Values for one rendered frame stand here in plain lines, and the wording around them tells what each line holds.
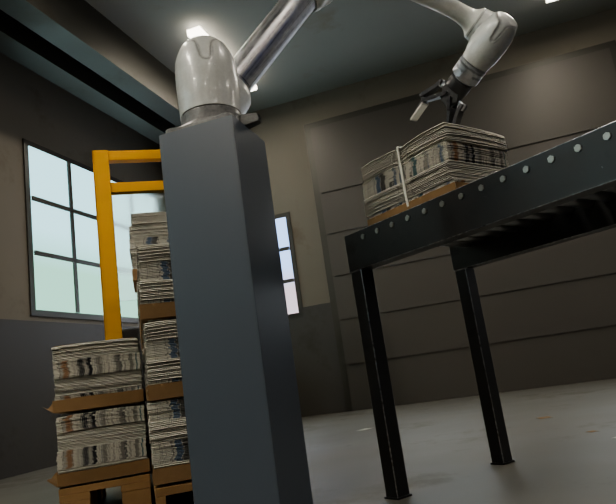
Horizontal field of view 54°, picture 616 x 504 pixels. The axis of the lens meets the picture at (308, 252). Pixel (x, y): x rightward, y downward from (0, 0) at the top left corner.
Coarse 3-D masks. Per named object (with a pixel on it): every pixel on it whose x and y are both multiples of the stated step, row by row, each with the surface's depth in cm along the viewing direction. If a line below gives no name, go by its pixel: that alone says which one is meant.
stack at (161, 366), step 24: (144, 264) 178; (168, 264) 180; (144, 288) 176; (168, 288) 177; (144, 336) 179; (168, 336) 174; (144, 360) 255; (168, 360) 172; (168, 408) 170; (168, 432) 169; (168, 456) 167
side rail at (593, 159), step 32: (608, 128) 124; (544, 160) 136; (576, 160) 130; (608, 160) 124; (448, 192) 158; (480, 192) 150; (512, 192) 143; (544, 192) 136; (576, 192) 130; (384, 224) 178; (416, 224) 167; (448, 224) 158; (480, 224) 150; (352, 256) 189; (384, 256) 178
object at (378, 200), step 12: (384, 156) 192; (372, 168) 196; (384, 168) 191; (372, 180) 196; (384, 180) 191; (396, 180) 187; (372, 192) 195; (384, 192) 190; (396, 192) 186; (372, 204) 195; (384, 204) 190; (396, 204) 187; (372, 216) 195
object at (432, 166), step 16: (432, 128) 175; (448, 128) 172; (464, 128) 177; (416, 144) 180; (432, 144) 175; (448, 144) 171; (464, 144) 176; (480, 144) 180; (496, 144) 185; (416, 160) 180; (432, 160) 175; (448, 160) 170; (464, 160) 174; (480, 160) 178; (496, 160) 183; (416, 176) 179; (432, 176) 174; (448, 176) 169; (464, 176) 172; (480, 176) 177; (416, 192) 179
